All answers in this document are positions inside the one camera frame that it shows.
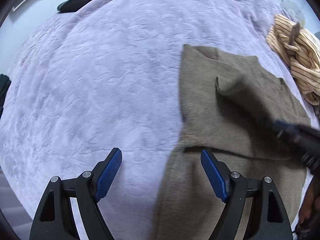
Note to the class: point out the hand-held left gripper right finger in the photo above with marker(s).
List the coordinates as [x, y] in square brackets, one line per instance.
[214, 176]

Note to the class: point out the olive brown knit sweater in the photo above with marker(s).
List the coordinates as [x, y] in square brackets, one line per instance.
[207, 110]

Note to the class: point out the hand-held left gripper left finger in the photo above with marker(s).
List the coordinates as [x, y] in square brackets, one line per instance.
[108, 173]

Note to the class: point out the grey furry cloth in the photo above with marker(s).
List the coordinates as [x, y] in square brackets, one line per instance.
[295, 36]

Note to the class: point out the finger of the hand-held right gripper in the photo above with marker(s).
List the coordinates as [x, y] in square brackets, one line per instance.
[287, 130]

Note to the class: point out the lavender embossed blanket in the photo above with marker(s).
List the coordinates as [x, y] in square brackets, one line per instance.
[95, 85]

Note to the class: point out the white round pleated cushion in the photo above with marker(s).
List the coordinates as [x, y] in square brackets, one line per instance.
[292, 7]

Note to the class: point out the beige striped garment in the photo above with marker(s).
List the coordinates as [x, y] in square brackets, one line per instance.
[303, 62]

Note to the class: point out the dark object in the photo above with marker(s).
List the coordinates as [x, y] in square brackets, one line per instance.
[3, 92]

